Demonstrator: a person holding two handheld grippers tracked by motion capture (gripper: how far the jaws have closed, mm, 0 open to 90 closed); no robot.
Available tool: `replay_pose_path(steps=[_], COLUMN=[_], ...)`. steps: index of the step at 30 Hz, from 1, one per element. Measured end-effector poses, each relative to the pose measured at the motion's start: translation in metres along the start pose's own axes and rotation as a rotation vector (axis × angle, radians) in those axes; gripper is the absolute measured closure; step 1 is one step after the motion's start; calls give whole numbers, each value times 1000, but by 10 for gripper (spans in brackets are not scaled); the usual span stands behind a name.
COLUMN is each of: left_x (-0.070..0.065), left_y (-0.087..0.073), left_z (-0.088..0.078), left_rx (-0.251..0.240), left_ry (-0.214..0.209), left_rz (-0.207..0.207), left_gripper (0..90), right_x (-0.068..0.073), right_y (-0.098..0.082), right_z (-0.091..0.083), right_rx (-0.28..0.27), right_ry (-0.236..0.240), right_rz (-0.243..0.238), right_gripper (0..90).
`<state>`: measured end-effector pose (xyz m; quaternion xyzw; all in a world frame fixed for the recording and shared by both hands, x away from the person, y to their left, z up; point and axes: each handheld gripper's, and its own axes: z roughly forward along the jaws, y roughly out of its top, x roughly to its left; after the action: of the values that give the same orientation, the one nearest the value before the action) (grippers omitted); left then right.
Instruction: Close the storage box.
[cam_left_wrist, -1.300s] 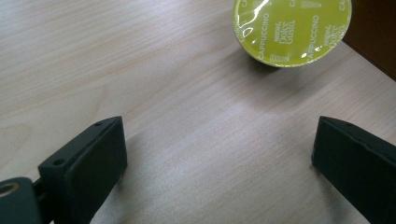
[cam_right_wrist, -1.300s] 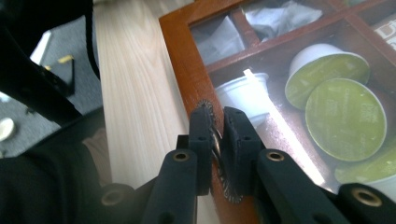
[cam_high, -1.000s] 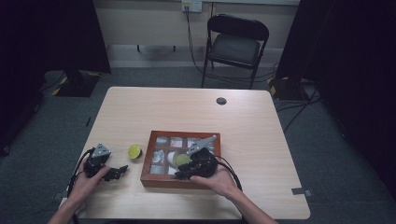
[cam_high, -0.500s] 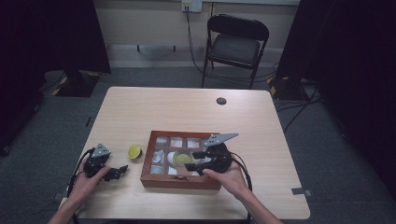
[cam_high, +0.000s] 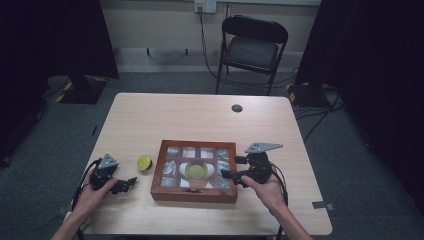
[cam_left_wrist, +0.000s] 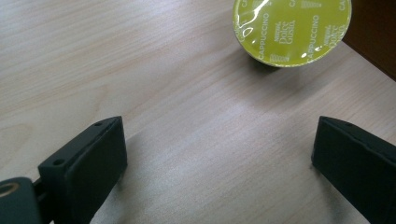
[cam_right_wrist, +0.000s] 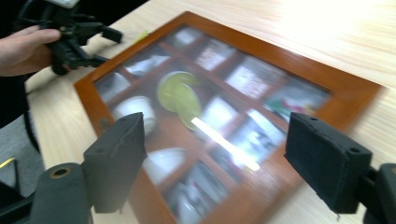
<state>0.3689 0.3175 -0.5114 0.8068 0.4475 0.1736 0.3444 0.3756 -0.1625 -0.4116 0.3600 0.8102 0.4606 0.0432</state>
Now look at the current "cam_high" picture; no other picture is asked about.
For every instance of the black curtain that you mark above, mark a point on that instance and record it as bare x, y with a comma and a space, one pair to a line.
373, 66
50, 36

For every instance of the person's left hand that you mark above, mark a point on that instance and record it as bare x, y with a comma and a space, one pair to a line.
88, 196

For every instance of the grey tape strip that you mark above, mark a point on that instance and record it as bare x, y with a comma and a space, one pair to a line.
61, 210
322, 205

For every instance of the black folding chair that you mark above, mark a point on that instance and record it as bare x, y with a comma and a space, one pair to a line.
251, 50

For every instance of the small black floor tape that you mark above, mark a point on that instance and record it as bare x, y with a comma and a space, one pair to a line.
94, 130

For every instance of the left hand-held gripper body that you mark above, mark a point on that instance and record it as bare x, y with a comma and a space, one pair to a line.
104, 171

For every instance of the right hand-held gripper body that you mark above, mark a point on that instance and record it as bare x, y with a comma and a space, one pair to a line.
260, 166

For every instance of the person's right hand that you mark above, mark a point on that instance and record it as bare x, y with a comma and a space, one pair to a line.
271, 196

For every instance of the black stand base yellow stripes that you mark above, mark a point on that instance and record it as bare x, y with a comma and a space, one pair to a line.
306, 95
83, 90

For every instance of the brown wooden compartment box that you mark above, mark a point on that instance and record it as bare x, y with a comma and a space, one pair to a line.
191, 196

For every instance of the group of small pale packets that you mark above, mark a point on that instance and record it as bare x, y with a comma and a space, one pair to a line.
169, 167

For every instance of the white rounded object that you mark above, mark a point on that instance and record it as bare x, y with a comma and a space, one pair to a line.
182, 169

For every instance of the round table grommet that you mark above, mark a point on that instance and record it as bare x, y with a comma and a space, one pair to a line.
237, 108

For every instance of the white wall outlet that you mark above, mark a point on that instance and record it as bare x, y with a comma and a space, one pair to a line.
205, 6

